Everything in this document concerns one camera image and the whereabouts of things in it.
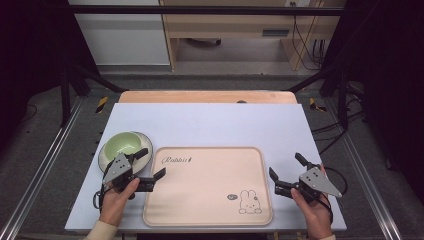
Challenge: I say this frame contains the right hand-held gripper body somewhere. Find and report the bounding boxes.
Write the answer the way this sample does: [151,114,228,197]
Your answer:
[273,161,344,205]

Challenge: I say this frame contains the black horizontal frame bar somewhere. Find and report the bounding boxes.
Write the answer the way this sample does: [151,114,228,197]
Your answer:
[68,4,346,17]

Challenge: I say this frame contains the pink rabbit print tray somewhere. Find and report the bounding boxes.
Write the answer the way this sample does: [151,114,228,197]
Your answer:
[142,145,274,228]

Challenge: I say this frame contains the aluminium floor rail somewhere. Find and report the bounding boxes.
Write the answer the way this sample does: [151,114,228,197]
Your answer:
[0,95,85,240]
[323,98,404,240]

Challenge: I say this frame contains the thin black floor cable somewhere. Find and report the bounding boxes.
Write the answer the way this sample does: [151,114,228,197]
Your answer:
[19,103,39,124]

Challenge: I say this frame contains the white cabinet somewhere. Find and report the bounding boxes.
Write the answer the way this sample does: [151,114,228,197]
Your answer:
[67,0,171,66]

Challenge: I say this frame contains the black metal frame stand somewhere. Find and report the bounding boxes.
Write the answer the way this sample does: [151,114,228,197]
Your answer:
[285,64,350,130]
[59,62,129,128]

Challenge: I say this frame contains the black floor cables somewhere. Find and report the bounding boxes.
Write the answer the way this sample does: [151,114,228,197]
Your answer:
[311,83,366,156]

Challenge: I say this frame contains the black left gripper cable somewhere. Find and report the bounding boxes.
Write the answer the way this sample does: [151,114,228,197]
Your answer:
[92,169,111,212]

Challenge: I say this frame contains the bundle of black wall cables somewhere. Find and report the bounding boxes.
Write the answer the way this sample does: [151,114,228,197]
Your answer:
[290,1,327,72]

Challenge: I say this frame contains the person's left hand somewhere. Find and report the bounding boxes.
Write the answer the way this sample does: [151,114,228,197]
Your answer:
[98,177,141,228]

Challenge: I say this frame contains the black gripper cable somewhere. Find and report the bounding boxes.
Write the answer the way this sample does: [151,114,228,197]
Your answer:
[318,165,349,225]
[92,169,111,212]

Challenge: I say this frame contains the wooden table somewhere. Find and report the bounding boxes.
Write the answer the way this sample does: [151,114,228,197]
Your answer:
[118,90,299,105]

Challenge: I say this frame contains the wooden desk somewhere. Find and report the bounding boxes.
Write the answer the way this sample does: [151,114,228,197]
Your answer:
[159,0,347,72]

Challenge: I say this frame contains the light green bowl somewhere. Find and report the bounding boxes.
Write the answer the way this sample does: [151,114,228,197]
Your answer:
[97,131,155,175]

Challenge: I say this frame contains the yellow black tape marker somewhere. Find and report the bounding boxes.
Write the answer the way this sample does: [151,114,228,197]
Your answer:
[95,96,110,115]
[308,97,328,113]

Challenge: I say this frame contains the person's right hand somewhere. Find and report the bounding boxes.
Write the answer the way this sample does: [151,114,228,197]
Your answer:
[290,163,335,240]

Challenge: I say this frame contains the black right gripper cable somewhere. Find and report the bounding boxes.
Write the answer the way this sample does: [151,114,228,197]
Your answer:
[318,165,349,225]

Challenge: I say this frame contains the black curtain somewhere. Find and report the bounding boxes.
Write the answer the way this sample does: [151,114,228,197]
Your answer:
[321,0,424,194]
[0,0,101,151]

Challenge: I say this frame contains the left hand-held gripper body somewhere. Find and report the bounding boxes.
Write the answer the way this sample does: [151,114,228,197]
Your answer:
[101,152,155,201]

